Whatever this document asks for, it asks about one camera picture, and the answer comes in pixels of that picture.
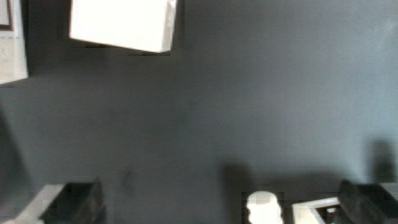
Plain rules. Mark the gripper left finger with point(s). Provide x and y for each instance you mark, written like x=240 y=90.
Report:
x=66 y=204

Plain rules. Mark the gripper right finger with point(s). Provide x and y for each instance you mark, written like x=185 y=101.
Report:
x=368 y=203

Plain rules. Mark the white chair leg with tag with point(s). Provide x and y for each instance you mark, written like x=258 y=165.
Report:
x=261 y=208

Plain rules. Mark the white chair seat part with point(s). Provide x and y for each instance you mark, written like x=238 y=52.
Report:
x=315 y=212

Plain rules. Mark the white chair back part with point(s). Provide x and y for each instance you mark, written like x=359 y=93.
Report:
x=13 y=53

